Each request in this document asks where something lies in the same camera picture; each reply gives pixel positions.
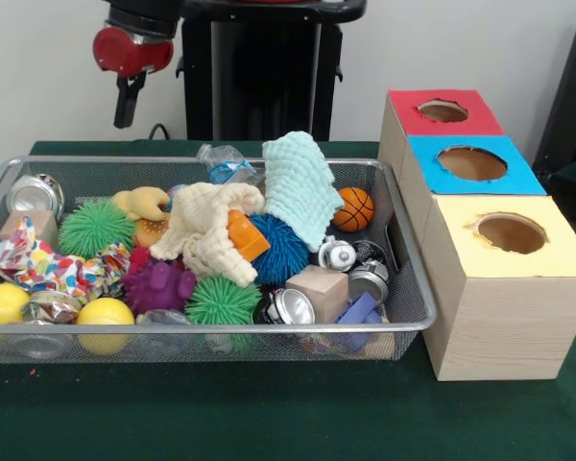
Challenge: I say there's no orange basketball toy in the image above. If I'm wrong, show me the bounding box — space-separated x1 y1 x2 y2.
333 186 374 232

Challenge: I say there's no mint green cloth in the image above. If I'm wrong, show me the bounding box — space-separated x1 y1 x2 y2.
261 132 345 251

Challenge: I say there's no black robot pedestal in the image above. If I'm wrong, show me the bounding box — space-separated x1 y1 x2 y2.
172 0 369 142

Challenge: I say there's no blue spiky ball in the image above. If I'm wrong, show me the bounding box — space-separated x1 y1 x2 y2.
249 213 313 285

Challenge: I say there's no wooden cube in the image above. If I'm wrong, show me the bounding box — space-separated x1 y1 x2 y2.
285 265 350 324

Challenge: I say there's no purple rubber toy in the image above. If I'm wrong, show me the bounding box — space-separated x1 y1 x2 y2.
122 261 198 316

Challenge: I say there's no cream knitted cloth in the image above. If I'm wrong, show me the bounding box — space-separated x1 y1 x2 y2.
149 182 266 284

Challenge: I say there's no yellow plush toy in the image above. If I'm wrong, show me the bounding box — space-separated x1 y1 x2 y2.
110 186 172 222

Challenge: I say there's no green spiky ball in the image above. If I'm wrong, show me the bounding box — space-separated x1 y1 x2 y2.
185 276 264 328
58 199 136 258

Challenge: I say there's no wooden box with three holes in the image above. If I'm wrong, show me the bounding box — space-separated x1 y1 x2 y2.
377 88 576 383

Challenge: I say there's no silver mesh bin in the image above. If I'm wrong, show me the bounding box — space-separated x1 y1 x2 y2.
0 158 438 366

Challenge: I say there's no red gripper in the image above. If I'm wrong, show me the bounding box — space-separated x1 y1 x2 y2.
93 26 175 130

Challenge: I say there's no polka dot cloth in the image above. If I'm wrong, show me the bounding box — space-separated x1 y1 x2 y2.
0 215 132 303

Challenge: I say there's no dark green table cloth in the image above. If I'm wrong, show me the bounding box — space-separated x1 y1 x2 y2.
0 138 576 461

